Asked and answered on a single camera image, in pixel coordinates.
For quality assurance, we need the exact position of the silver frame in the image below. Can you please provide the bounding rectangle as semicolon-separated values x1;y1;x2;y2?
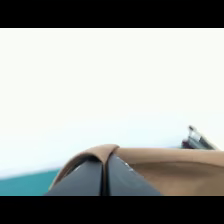
181;125;221;151

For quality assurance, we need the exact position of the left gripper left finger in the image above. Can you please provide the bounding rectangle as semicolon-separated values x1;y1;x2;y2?
45;159;104;197

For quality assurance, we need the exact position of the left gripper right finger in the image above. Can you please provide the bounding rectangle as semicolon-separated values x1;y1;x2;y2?
105;153;162;197

